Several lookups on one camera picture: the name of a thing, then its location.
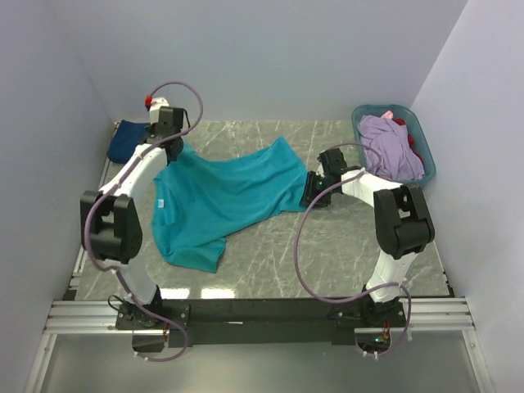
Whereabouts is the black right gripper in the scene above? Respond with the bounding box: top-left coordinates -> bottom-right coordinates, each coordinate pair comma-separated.
298,171 -> 336,210

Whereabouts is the teal t-shirt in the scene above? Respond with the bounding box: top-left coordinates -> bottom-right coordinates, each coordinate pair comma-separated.
151,137 -> 307,273

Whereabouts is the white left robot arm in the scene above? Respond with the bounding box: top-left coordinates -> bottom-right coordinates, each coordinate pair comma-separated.
80,121 -> 183,329

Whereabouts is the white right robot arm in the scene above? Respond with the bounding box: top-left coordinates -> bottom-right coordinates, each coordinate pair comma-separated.
293,169 -> 435,327

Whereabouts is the folded navy blue t-shirt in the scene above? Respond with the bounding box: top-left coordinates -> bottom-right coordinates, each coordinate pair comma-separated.
106,120 -> 148,164

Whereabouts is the lavender t-shirt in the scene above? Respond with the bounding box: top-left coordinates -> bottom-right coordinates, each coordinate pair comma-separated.
358,115 -> 425,181

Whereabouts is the pink garment in basket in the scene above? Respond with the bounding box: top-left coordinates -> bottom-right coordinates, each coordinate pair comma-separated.
382,111 -> 395,120

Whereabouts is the red garment in basket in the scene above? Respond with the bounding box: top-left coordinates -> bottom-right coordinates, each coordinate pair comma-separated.
393,118 -> 423,162

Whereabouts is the teal plastic laundry basket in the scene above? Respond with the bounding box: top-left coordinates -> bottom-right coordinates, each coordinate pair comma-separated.
351,104 -> 436,187

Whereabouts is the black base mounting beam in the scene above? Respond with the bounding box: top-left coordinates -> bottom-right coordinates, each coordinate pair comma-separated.
115,298 -> 406,348

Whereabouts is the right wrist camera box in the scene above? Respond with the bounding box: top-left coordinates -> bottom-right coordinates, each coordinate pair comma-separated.
318,148 -> 347,175

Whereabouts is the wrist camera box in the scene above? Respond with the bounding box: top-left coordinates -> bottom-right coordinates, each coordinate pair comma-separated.
144,95 -> 186,129
318,148 -> 347,175

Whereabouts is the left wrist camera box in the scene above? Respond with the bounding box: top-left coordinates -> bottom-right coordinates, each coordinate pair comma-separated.
144,95 -> 186,129

